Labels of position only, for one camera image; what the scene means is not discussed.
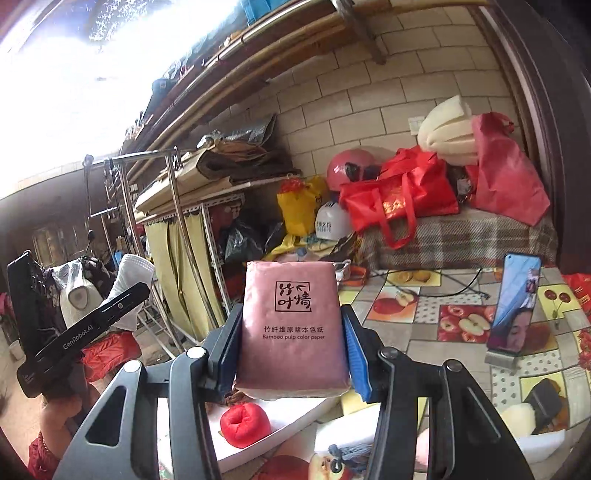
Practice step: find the blue plastic crate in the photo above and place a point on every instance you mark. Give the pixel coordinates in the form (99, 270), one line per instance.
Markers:
(256, 9)

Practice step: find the blue grey scrunchie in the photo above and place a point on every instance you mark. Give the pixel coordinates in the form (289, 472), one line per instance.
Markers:
(353, 459)

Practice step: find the cream foam roll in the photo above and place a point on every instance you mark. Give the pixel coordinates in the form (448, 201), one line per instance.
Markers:
(447, 131)

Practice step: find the pale octagonal sponge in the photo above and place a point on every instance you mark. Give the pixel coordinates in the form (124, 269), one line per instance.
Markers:
(520, 419)

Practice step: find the pink tissue pack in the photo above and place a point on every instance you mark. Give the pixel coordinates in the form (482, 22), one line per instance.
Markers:
(293, 342)

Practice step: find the red plastic bag right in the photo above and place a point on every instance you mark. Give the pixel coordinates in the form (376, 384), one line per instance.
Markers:
(580, 284)

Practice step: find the pink helmet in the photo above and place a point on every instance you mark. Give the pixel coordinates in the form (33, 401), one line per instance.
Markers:
(351, 166)

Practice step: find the red tote bag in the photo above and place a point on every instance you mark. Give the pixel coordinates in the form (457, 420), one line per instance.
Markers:
(411, 185)

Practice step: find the white shallow box tray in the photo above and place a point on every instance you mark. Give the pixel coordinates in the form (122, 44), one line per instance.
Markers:
(288, 416)

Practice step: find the person's left hand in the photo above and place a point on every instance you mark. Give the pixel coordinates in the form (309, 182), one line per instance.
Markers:
(53, 418)

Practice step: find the black plastic bag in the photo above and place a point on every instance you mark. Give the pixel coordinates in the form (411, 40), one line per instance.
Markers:
(244, 242)

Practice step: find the dark red fabric bag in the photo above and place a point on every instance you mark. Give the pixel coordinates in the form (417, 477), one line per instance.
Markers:
(505, 181)

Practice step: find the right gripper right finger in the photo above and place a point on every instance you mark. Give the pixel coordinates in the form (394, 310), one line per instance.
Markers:
(467, 437)

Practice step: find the yellow curtain shelf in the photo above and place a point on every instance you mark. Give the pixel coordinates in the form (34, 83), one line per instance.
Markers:
(175, 277)

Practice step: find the yellow sponge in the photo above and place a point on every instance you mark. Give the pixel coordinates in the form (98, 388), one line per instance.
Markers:
(352, 402)

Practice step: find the white helmet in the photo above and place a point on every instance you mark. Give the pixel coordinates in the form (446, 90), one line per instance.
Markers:
(332, 222)

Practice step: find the smartphone on stand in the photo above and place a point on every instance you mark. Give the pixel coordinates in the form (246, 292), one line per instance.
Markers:
(516, 303)

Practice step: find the metal clothes rack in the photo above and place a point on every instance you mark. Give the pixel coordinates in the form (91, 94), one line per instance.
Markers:
(179, 165)

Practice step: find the black box device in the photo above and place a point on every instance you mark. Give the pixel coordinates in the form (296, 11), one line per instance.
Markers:
(546, 402)

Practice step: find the yellow shopping bag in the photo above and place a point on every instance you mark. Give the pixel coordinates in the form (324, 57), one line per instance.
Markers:
(299, 203)

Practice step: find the white foam block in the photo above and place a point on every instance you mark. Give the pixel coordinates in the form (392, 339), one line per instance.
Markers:
(358, 428)
(535, 448)

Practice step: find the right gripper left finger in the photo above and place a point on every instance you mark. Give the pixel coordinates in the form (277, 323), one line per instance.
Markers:
(118, 438)

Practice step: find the red apple plush toy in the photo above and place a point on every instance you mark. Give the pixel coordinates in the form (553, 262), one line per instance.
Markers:
(244, 424)

